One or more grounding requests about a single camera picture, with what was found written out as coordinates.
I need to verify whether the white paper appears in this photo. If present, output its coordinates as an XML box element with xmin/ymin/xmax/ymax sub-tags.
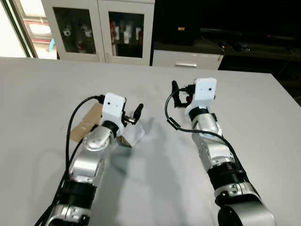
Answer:
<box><xmin>118</xmin><ymin>121</ymin><xmax>146</xmax><ymax>148</ymax></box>

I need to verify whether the brown cardboard piece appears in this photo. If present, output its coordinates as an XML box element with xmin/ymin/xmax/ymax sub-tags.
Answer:
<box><xmin>69</xmin><ymin>102</ymin><xmax>104</xmax><ymax>143</ymax></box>

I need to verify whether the white drawer unit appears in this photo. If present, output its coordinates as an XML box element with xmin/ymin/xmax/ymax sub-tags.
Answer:
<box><xmin>151</xmin><ymin>42</ymin><xmax>224</xmax><ymax>71</ymax></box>

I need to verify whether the black box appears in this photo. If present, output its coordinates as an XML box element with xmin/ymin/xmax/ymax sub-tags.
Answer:
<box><xmin>154</xmin><ymin>0</ymin><xmax>203</xmax><ymax>46</ymax></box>

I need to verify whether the white glass door cabinet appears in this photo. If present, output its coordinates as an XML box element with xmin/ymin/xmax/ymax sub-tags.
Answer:
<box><xmin>41</xmin><ymin>0</ymin><xmax>155</xmax><ymax>65</ymax></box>

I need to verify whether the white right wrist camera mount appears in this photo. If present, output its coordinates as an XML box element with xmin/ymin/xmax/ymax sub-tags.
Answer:
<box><xmin>185</xmin><ymin>77</ymin><xmax>218</xmax><ymax>113</ymax></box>

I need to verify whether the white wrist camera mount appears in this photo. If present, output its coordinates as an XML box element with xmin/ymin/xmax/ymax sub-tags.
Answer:
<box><xmin>185</xmin><ymin>77</ymin><xmax>218</xmax><ymax>113</ymax></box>
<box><xmin>101</xmin><ymin>92</ymin><xmax>127</xmax><ymax>127</ymax></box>

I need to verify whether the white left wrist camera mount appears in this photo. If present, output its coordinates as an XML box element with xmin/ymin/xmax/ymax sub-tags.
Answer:
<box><xmin>101</xmin><ymin>92</ymin><xmax>127</xmax><ymax>127</ymax></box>

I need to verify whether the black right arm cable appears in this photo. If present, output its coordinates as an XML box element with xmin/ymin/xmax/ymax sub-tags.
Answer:
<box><xmin>164</xmin><ymin>89</ymin><xmax>245</xmax><ymax>175</ymax></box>

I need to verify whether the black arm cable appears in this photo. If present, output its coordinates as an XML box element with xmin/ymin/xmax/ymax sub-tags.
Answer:
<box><xmin>34</xmin><ymin>95</ymin><xmax>105</xmax><ymax>226</ymax></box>
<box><xmin>164</xmin><ymin>89</ymin><xmax>245</xmax><ymax>175</ymax></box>

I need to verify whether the silver drawer handle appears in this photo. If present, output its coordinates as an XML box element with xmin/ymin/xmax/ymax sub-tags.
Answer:
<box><xmin>175</xmin><ymin>62</ymin><xmax>199</xmax><ymax>68</ymax></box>

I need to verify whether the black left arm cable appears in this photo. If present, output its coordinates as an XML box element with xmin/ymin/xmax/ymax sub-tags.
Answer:
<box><xmin>34</xmin><ymin>95</ymin><xmax>105</xmax><ymax>226</ymax></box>

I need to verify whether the dark window frame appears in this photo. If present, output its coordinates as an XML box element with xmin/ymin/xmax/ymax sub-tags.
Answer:
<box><xmin>9</xmin><ymin>0</ymin><xmax>39</xmax><ymax>58</ymax></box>

